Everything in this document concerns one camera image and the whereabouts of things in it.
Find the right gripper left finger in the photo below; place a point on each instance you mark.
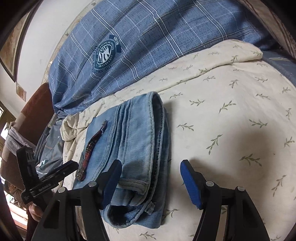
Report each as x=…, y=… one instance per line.
x=75, y=214

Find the blue denim jeans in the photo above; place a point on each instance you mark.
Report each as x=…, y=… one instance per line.
x=136, y=133

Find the person left hand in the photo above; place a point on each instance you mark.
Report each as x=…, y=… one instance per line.
x=36, y=212

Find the grey patterned duvet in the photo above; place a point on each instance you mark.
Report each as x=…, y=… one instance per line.
x=49, y=150

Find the grey cloth on headboard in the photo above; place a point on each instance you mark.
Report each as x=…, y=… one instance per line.
x=15, y=141

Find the wooden window door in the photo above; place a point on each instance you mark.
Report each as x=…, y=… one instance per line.
x=6, y=119

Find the cream leaf-print blanket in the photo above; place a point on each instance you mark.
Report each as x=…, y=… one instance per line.
x=232, y=115

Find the blue plaid bolster pillow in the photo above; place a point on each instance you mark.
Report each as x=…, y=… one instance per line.
x=119, y=42

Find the beige striped floral pillow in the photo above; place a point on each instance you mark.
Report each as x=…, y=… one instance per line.
x=274, y=20

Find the small wall picture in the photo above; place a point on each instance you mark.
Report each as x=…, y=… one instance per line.
x=21, y=92

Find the framed wall picture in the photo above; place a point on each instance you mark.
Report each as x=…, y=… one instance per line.
x=11, y=49

